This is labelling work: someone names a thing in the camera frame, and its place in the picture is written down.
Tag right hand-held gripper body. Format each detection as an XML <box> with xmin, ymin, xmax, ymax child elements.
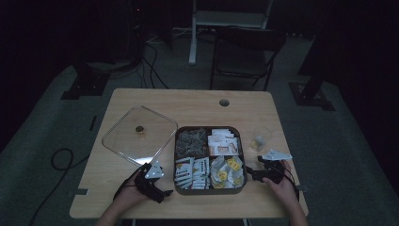
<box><xmin>257</xmin><ymin>149</ymin><xmax>294</xmax><ymax>186</ymax></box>

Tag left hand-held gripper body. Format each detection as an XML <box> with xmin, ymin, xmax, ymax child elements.
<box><xmin>134</xmin><ymin>160</ymin><xmax>167</xmax><ymax>197</ymax></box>

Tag square metal compartment box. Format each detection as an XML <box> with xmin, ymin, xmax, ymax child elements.
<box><xmin>173</xmin><ymin>125</ymin><xmax>248</xmax><ymax>197</ymax></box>

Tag yellowish tea bag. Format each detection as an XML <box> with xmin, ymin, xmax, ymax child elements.
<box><xmin>250</xmin><ymin>135</ymin><xmax>266</xmax><ymax>152</ymax></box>

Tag clear glass cup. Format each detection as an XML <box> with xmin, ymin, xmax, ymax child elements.
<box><xmin>249</xmin><ymin>125</ymin><xmax>273</xmax><ymax>153</ymax></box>

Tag clear square lid with knob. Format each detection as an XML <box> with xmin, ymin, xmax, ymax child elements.
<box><xmin>101</xmin><ymin>105</ymin><xmax>180</xmax><ymax>167</ymax></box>

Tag person's left hand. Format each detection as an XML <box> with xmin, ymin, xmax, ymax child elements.
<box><xmin>113</xmin><ymin>170</ymin><xmax>162</xmax><ymax>218</ymax></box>

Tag person's right hand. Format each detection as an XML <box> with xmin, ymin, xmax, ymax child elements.
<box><xmin>262</xmin><ymin>159</ymin><xmax>299</xmax><ymax>212</ymax></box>

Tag pile of yellow white packets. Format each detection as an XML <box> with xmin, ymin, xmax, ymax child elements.
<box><xmin>209</xmin><ymin>155</ymin><xmax>246</xmax><ymax>190</ymax></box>

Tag row of striped white packets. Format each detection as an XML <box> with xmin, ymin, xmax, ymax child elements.
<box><xmin>174</xmin><ymin>156</ymin><xmax>211</xmax><ymax>190</ymax></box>

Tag pile of white paper sachets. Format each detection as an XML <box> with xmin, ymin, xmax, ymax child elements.
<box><xmin>207</xmin><ymin>128</ymin><xmax>242</xmax><ymax>157</ymax></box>

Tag pile of grey mesh tea bags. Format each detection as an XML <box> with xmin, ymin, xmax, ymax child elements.
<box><xmin>175</xmin><ymin>127</ymin><xmax>209</xmax><ymax>158</ymax></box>

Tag black folding chair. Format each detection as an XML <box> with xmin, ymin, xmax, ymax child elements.
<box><xmin>209</xmin><ymin>26</ymin><xmax>287</xmax><ymax>92</ymax></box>

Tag dark equipment rack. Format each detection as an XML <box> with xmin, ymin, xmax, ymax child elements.
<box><xmin>124</xmin><ymin>0</ymin><xmax>148</xmax><ymax>65</ymax></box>

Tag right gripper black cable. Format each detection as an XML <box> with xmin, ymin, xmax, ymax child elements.
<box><xmin>276</xmin><ymin>163</ymin><xmax>301</xmax><ymax>202</ymax></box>

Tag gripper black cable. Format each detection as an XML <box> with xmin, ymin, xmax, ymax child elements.
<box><xmin>276</xmin><ymin>163</ymin><xmax>301</xmax><ymax>202</ymax></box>
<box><xmin>112</xmin><ymin>168</ymin><xmax>145</xmax><ymax>202</ymax></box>

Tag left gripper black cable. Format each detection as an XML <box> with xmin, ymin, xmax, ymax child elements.
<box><xmin>112</xmin><ymin>168</ymin><xmax>145</xmax><ymax>202</ymax></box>

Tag black stand with base plate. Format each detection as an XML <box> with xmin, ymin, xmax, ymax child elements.
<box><xmin>60</xmin><ymin>59</ymin><xmax>111</xmax><ymax>101</ymax></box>
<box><xmin>288</xmin><ymin>62</ymin><xmax>336</xmax><ymax>112</ymax></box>

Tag black floor cables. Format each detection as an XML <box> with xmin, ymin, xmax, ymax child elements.
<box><xmin>136</xmin><ymin>40</ymin><xmax>170</xmax><ymax>90</ymax></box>

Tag white metal desk frame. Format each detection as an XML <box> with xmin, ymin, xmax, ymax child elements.
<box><xmin>187</xmin><ymin>0</ymin><xmax>275</xmax><ymax>67</ymax></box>

